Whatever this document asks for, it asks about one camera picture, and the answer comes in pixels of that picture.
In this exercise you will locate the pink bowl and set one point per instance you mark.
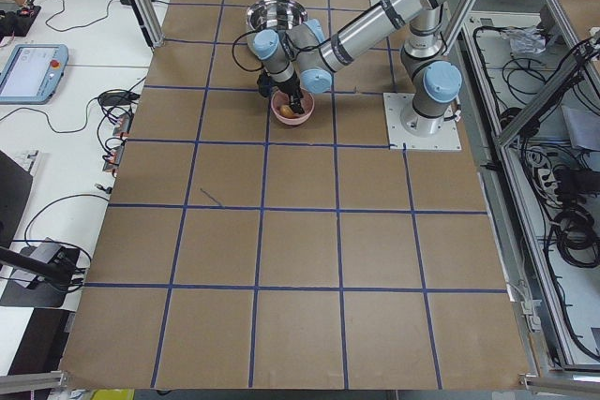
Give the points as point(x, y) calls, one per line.
point(278, 98)

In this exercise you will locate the pale green electric pot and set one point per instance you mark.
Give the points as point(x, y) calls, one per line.
point(275, 14)

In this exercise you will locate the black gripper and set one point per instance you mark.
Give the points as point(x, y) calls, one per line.
point(291, 87)

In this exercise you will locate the blue teach pendant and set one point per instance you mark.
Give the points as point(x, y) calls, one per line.
point(32, 73)

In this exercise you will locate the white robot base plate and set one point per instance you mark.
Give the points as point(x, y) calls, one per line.
point(407, 130)

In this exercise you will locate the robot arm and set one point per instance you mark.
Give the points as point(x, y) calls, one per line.
point(302, 60)

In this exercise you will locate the brown egg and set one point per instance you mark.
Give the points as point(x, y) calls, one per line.
point(286, 111)

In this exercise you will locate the black camera stand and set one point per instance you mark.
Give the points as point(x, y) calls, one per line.
point(41, 277)

